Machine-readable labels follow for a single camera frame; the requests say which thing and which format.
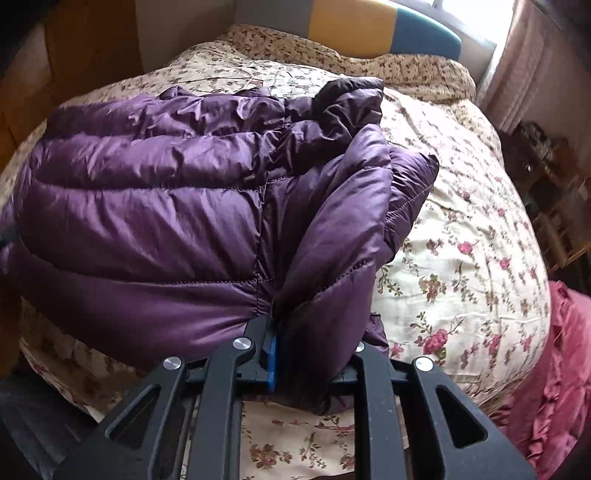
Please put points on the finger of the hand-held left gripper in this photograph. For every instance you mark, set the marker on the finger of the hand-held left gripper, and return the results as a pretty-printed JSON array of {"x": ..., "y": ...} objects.
[
  {"x": 272, "y": 362},
  {"x": 371, "y": 374}
]

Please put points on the wooden wardrobe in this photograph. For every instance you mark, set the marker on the wooden wardrobe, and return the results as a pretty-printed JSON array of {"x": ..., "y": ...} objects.
[{"x": 69, "y": 55}]

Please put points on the pale patterned curtain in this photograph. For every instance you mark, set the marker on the pale patterned curtain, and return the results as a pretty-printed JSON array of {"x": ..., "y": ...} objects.
[{"x": 535, "y": 69}]

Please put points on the bed with floral quilt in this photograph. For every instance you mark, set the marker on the bed with floral quilt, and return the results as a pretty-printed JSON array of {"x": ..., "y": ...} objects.
[{"x": 475, "y": 230}]

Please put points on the grey yellow blue headboard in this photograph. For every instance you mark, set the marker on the grey yellow blue headboard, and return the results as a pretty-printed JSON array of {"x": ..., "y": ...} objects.
[{"x": 351, "y": 23}]

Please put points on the window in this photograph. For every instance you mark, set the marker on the window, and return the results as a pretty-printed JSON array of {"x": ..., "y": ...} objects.
[{"x": 475, "y": 18}]

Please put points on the small-floral folded duvet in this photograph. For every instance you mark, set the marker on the small-floral folded duvet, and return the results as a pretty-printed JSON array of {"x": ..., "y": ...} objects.
[{"x": 369, "y": 67}]

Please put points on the cluttered side table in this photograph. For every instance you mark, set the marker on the cluttered side table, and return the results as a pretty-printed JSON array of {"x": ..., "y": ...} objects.
[{"x": 540, "y": 143}]

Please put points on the pink ruffled cloth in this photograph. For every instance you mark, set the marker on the pink ruffled cloth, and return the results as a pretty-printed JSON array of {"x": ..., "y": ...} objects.
[{"x": 554, "y": 378}]

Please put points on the wooden bedside shelf with items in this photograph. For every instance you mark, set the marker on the wooden bedside shelf with items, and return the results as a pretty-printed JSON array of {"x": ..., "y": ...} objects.
[{"x": 563, "y": 221}]

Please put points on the purple puffer jacket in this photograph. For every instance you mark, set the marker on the purple puffer jacket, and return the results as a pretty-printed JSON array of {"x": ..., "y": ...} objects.
[{"x": 161, "y": 207}]

